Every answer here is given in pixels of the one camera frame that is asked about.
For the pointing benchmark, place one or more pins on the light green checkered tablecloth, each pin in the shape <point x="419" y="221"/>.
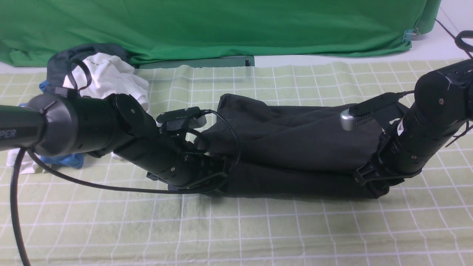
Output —
<point x="425" y="221"/>

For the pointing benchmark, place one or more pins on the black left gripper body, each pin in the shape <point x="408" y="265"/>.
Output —
<point x="165" y="160"/>

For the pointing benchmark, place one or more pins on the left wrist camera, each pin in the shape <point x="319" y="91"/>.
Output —
<point x="179" y="121"/>

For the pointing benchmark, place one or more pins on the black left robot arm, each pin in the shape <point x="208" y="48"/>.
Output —
<point x="50" y="125"/>

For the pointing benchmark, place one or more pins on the white crumpled shirt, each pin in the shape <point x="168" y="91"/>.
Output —
<point x="112" y="75"/>

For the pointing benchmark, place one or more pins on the blue crumpled garment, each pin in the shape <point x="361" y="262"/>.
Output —
<point x="76" y="161"/>

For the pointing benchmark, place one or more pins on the dark gray long-sleeved shirt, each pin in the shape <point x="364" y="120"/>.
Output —
<point x="299" y="151"/>

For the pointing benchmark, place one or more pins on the blue binder clip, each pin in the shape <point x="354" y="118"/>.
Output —
<point x="411" y="35"/>

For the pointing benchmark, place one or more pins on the dark gray crumpled garment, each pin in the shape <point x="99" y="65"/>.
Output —
<point x="66" y="69"/>

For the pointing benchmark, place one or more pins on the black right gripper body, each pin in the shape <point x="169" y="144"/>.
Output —
<point x="412" y="136"/>

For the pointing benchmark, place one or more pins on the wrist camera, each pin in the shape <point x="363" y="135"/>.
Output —
<point x="179" y="121"/>
<point x="384" y="109"/>

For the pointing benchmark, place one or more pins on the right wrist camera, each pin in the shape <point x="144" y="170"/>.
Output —
<point x="384" y="109"/>

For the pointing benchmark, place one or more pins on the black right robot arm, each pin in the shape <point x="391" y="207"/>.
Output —
<point x="450" y="85"/>

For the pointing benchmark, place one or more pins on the green backdrop cloth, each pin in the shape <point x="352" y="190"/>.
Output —
<point x="32" y="31"/>

